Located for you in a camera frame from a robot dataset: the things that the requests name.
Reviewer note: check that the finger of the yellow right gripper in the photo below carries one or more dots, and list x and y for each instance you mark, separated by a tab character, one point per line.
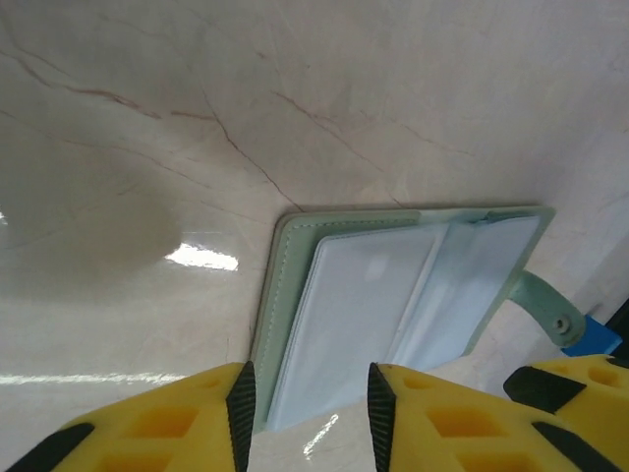
599	408

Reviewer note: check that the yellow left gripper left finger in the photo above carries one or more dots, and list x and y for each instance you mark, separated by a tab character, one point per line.
162	428

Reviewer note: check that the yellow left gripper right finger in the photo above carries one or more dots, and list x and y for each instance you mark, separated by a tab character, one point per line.
467	432

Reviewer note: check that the mint green card holder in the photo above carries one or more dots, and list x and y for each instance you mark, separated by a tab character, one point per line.
373	295

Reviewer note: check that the small blue box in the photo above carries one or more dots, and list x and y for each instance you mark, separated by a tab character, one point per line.
592	339

